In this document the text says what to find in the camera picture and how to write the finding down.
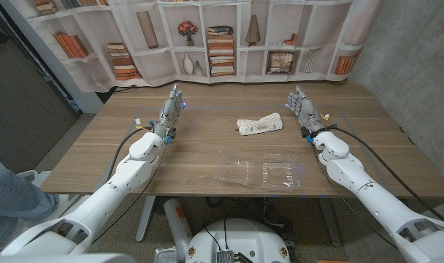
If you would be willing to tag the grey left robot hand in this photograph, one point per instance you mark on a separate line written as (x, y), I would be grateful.
(169, 115)

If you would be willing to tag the white roll with orange label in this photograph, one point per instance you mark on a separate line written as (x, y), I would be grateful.
(176, 219)

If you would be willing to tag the silver heatsink module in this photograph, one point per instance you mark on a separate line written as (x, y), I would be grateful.
(225, 256)

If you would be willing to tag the white robot shoulder cover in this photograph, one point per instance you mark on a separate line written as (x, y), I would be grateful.
(61, 258)

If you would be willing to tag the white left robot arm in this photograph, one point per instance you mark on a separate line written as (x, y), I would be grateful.
(116, 182)

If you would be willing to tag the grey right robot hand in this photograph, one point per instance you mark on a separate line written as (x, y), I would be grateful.
(306, 109)

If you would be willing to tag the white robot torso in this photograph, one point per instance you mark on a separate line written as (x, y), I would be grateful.
(240, 237)

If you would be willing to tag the person in blue jeans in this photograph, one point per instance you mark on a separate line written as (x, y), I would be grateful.
(10, 197)

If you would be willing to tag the printed bookshelf backdrop cloth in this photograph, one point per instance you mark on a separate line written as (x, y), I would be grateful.
(152, 73)

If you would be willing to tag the dark textured door panel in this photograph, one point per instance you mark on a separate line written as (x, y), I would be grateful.
(21, 109)

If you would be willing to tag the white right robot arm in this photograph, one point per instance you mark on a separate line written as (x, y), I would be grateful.
(382, 204)

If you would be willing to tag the clear plastic clamshell container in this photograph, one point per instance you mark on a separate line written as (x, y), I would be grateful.
(276, 173)

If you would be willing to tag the grey table leg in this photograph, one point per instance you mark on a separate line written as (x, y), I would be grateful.
(145, 219)
(331, 223)

